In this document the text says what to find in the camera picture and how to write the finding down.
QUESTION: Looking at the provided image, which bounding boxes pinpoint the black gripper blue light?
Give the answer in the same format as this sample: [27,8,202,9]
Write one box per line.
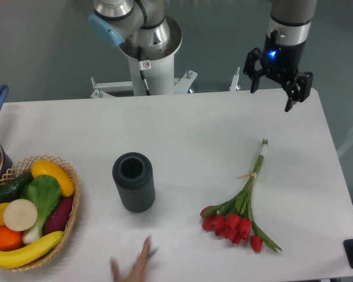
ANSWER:
[243,30,314,112]

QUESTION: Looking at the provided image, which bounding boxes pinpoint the red tulip bouquet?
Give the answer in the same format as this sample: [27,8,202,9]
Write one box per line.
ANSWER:
[200,139,282,253]

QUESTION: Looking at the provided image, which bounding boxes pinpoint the dark grey ribbed vase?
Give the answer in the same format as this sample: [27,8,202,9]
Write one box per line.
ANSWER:
[112,152,155,213]

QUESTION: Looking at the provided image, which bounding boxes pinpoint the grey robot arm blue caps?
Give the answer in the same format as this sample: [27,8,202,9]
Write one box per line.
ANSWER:
[88,1,317,110]

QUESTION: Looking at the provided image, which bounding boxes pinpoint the blurred human hand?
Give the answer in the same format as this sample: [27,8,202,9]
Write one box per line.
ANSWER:
[110,236,156,281]

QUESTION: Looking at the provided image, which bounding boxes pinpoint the green bok choy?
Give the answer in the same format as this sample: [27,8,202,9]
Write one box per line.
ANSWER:
[21,175,61,245]

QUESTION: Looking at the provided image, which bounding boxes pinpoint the purple sweet potato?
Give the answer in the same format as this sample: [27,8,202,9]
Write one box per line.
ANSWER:
[44,197,73,234]

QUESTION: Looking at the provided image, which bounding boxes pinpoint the woven wicker basket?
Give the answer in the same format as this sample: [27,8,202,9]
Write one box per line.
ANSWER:
[0,155,81,271]

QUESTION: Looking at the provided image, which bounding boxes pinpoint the dark green cucumber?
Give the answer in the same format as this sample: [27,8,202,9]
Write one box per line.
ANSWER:
[0,172,34,204]

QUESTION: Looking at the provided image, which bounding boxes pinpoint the orange fruit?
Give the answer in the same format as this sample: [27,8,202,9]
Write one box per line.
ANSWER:
[0,226,22,251]

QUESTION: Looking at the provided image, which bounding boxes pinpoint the yellow banana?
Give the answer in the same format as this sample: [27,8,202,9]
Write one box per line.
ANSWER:
[0,231,64,269]

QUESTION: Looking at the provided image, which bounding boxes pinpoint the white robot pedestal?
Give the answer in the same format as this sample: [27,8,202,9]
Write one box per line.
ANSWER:
[88,14,198,96]

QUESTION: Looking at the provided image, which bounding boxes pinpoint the black cable on pedestal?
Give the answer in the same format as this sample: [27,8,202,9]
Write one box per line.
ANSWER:
[136,46,152,96]

